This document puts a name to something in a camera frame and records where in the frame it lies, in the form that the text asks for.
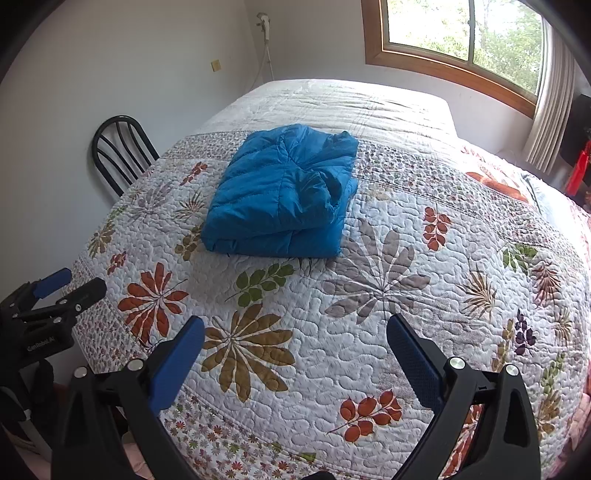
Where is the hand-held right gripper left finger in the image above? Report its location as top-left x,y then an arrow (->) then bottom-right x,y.
51,316 -> 206,480

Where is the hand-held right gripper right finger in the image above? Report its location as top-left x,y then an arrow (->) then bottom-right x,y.
387,314 -> 542,480

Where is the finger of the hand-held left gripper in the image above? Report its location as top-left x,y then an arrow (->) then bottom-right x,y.
25,278 -> 108,324
9,269 -> 73,312

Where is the blue puffer jacket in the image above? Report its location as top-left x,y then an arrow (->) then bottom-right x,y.
201,124 -> 360,258

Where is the floral quilted bedspread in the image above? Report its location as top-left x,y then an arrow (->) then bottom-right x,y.
60,79 -> 591,480

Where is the black metal chair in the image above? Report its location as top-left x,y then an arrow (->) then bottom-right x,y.
91,115 -> 160,197

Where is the pink floral bedding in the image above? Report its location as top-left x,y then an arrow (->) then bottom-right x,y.
459,143 -> 591,241

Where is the red hanging tassel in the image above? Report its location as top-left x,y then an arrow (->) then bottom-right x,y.
566,141 -> 591,197

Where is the white curtain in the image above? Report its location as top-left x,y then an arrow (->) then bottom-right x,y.
524,23 -> 583,174

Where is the large wooden framed window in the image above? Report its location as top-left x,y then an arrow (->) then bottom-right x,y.
362,0 -> 555,116

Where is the white wall fixture with hose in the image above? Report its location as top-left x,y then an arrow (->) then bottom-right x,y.
252,12 -> 278,86

